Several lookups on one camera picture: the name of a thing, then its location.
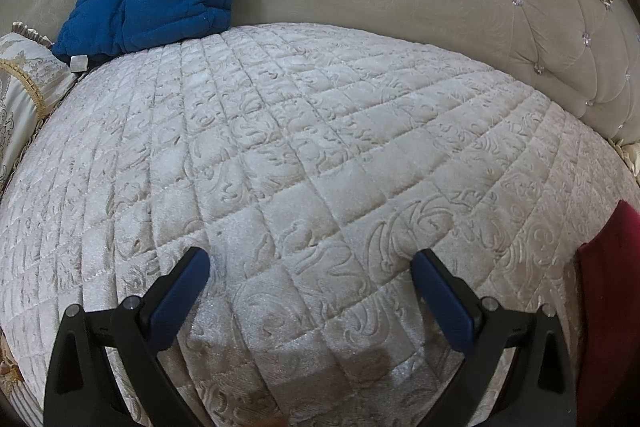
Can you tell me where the red garment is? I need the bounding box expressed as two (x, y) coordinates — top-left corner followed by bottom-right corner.
(576, 200), (639, 426)

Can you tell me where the white quilted bed cover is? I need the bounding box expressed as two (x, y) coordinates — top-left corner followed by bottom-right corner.
(1, 24), (639, 426)

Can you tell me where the embroidered pillow left side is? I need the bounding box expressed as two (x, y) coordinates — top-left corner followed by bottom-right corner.
(0, 22), (77, 184)

